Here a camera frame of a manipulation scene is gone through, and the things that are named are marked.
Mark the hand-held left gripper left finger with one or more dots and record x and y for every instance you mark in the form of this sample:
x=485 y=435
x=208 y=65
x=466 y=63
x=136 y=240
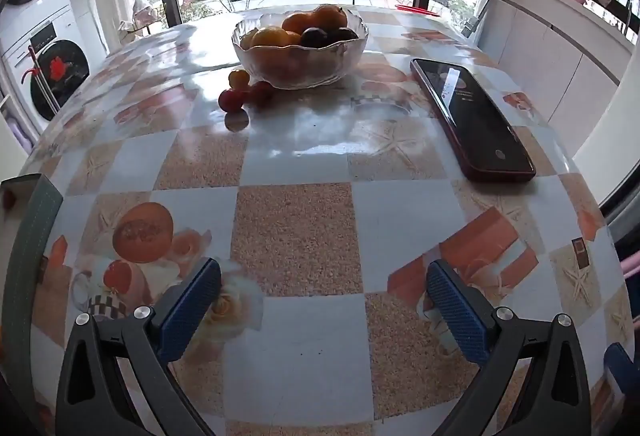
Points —
x=192 y=303

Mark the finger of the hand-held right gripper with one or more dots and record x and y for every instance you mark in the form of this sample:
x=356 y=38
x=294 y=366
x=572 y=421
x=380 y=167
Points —
x=620 y=366

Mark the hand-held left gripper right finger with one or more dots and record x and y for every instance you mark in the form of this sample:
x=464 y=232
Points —
x=455 y=311

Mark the clear glass bowl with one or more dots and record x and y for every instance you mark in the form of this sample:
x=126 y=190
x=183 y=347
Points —
x=300 y=68

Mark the smartphone with red case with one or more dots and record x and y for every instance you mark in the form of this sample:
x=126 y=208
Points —
x=475 y=120

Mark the red cherry tomato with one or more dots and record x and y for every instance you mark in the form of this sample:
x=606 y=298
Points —
x=230 y=99
x=260 y=92

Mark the white side cabinet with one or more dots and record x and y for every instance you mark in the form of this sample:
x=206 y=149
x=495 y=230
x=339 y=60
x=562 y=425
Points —
x=550 y=55

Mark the yellow-orange citrus fruit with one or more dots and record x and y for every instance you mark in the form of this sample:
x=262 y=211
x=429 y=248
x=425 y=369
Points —
x=270 y=37

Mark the metal rack with white cloths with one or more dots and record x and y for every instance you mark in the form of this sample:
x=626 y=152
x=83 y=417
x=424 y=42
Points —
x=139 y=15

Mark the red plastic basin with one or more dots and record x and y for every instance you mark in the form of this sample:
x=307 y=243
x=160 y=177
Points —
x=415 y=8

